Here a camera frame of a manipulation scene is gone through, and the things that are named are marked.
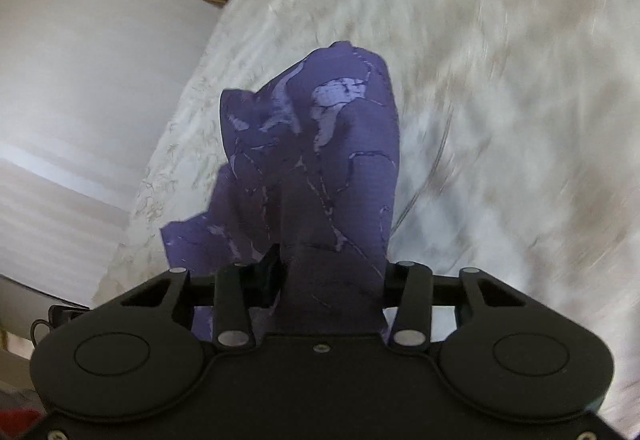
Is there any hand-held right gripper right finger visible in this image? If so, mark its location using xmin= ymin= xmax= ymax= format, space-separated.
xmin=384 ymin=261 xmax=528 ymax=355

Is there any dark red cloth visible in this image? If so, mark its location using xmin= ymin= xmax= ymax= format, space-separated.
xmin=0 ymin=407 xmax=43 ymax=440

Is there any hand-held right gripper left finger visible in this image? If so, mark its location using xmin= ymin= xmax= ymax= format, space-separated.
xmin=120 ymin=245 xmax=282 ymax=351

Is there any purple patterned hooded jacket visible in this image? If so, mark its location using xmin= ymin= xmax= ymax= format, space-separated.
xmin=160 ymin=42 xmax=402 ymax=346

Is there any black cable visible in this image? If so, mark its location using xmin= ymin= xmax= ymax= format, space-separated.
xmin=30 ymin=317 xmax=52 ymax=345

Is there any bed with cream bedspread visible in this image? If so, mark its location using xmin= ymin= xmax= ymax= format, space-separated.
xmin=92 ymin=0 xmax=640 ymax=426

